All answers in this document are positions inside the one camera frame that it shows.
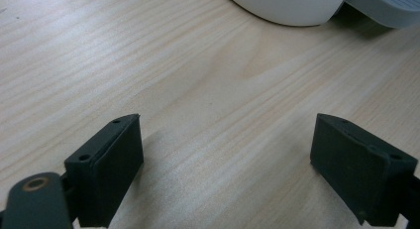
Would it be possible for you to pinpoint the grey ridged device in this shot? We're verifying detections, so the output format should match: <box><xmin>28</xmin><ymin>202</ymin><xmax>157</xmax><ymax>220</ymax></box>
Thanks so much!
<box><xmin>344</xmin><ymin>0</ymin><xmax>420</xmax><ymax>30</ymax></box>

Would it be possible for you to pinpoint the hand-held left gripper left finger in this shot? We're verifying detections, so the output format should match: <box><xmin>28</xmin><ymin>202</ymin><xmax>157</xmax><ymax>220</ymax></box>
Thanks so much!
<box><xmin>63</xmin><ymin>113</ymin><xmax>145</xmax><ymax>228</ymax></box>

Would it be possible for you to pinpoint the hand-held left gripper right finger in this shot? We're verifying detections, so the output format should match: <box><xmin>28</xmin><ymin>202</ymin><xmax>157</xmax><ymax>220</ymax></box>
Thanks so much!
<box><xmin>309</xmin><ymin>113</ymin><xmax>419</xmax><ymax>227</ymax></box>

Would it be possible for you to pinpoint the white round container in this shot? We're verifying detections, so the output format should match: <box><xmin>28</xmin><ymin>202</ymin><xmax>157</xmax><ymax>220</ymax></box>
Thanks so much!
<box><xmin>221</xmin><ymin>0</ymin><xmax>350</xmax><ymax>27</ymax></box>

